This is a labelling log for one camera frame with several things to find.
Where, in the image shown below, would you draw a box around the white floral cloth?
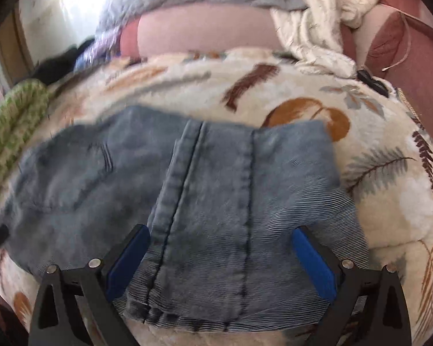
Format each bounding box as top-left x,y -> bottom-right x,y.
270,0 -> 383,79

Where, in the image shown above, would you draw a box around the blue denim pants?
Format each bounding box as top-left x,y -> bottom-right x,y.
2,105 -> 369,333

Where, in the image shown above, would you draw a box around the beige cord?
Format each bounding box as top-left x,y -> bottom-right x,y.
382,12 -> 413,73

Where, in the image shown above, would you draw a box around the green patterned rolled quilt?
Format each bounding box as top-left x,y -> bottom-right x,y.
0,79 -> 55,217

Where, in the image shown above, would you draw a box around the black clothing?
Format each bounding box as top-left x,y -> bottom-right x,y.
32,43 -> 96,84

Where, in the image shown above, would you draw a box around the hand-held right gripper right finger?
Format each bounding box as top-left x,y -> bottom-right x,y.
292,225 -> 412,346

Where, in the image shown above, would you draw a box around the small black device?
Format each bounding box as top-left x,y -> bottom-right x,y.
357,69 -> 389,98

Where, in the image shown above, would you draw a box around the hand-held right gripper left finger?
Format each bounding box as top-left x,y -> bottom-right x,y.
28,224 -> 151,346

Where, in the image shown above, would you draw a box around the leaf print fleece blanket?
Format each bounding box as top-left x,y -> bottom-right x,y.
0,48 -> 433,346

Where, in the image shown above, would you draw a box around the red and pink headboard cushion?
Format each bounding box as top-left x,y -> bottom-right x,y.
341,0 -> 433,130

